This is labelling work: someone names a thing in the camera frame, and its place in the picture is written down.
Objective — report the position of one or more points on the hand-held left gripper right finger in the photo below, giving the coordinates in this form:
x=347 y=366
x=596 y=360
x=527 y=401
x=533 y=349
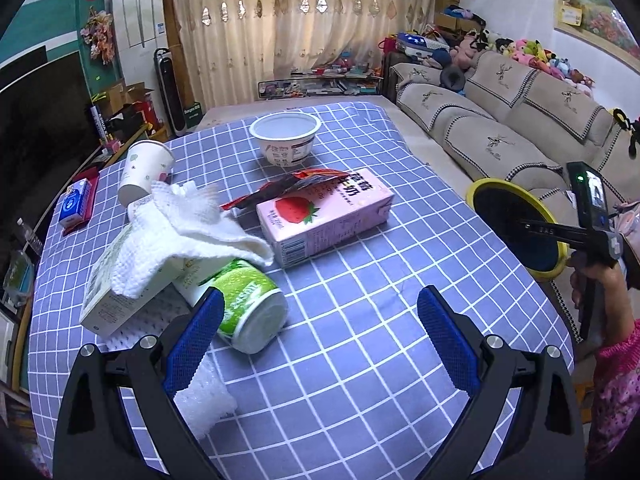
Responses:
x=450 y=345

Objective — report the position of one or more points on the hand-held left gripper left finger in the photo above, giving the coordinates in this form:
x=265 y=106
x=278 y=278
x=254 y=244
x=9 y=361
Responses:
x=195 y=340

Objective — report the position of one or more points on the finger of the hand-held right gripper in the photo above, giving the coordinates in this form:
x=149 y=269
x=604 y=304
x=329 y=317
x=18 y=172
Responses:
x=550 y=230

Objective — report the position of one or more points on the black bin with yellow rim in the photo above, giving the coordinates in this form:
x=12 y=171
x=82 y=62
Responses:
x=500 y=202

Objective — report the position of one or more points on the white foam net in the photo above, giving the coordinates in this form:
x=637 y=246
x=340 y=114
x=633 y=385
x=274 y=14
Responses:
x=205 y=405
x=175 y=230

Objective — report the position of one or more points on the green white can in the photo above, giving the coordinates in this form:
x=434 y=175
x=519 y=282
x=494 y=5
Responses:
x=250 y=300

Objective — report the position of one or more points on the white green carton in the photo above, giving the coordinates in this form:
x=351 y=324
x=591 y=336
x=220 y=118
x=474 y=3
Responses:
x=102 y=302

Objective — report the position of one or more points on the red snack wrapper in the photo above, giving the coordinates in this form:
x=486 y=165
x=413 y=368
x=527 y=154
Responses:
x=280 y=187

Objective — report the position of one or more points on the pink strawberry milk carton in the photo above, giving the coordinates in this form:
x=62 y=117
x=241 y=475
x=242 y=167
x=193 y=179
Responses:
x=325 y=220

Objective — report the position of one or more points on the person's right forearm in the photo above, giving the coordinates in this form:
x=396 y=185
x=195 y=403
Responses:
x=620 y=375

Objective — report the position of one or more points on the person's right hand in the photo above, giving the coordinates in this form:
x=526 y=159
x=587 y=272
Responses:
x=606 y=276

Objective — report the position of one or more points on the black yellow plush toy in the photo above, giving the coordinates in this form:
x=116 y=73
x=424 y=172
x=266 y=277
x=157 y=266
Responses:
x=622 y=125

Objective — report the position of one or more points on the blue checked tablecloth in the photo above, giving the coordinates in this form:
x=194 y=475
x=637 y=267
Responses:
x=375 y=285

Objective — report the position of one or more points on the beige sofa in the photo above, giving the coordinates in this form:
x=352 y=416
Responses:
x=500 y=125

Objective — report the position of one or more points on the pile of plush toys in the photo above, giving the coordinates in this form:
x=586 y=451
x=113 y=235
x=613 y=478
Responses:
x=530 y=52

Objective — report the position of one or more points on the red pouch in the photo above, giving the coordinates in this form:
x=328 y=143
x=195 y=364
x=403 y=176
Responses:
x=94 y=195

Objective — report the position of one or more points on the white paper cup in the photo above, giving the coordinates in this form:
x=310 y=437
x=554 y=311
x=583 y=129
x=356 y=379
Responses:
x=145 y=170

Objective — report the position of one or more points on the grey round cushion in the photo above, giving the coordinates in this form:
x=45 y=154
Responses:
x=452 y=79

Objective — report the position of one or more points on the framed flower painting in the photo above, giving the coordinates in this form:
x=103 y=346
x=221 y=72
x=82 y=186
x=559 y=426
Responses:
x=605 y=20

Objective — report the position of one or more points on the blue tissue pack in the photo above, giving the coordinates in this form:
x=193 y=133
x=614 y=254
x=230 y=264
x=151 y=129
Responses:
x=74 y=202

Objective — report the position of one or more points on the clear water bottle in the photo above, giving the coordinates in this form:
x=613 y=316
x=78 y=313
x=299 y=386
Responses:
x=31 y=237

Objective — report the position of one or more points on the green white small box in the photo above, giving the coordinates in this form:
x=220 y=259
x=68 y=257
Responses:
x=192 y=117

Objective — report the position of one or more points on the blue white star bag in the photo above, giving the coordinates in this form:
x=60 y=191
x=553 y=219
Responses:
x=420 y=45

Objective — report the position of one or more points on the red box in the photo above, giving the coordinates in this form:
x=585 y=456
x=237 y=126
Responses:
x=149 y=115

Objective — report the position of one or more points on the stack of cardboard boxes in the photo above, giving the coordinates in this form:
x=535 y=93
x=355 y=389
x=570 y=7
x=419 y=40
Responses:
x=446 y=5

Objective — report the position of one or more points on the black tower fan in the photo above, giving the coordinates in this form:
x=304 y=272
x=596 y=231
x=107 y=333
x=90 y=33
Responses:
x=167 y=90

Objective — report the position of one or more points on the open cardboard box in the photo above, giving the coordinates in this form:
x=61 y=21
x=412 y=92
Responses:
x=137 y=92

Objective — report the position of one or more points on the black television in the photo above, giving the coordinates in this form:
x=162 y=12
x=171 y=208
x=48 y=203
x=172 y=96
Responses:
x=40 y=125

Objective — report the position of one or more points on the cluttered low glass table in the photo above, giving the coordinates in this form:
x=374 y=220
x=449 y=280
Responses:
x=320 y=82

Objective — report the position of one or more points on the beige curtain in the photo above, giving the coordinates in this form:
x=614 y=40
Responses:
x=300 y=35

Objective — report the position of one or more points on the hanging flower decoration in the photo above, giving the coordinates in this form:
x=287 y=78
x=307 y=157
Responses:
x=100 y=35

